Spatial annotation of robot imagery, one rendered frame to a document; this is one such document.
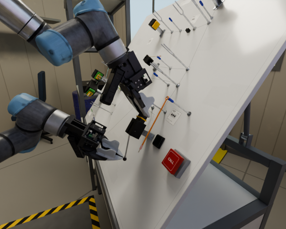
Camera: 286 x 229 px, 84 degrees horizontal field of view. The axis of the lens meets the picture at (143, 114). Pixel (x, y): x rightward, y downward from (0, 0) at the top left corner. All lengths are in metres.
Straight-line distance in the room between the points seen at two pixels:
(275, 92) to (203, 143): 2.09
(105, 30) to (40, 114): 0.29
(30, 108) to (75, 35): 0.24
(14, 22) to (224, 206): 0.92
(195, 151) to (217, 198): 0.42
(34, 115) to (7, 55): 2.98
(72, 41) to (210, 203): 0.76
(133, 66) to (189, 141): 0.27
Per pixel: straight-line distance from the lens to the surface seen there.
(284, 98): 2.49
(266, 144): 2.68
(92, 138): 0.51
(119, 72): 0.49
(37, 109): 0.54
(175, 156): 0.44
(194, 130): 0.47
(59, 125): 0.52
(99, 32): 0.47
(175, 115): 0.55
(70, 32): 0.44
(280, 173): 0.82
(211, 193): 0.85
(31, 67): 3.56
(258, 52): 0.53
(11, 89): 3.52
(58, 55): 0.43
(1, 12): 0.55
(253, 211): 0.85
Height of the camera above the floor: 1.37
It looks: 20 degrees down
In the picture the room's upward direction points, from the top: straight up
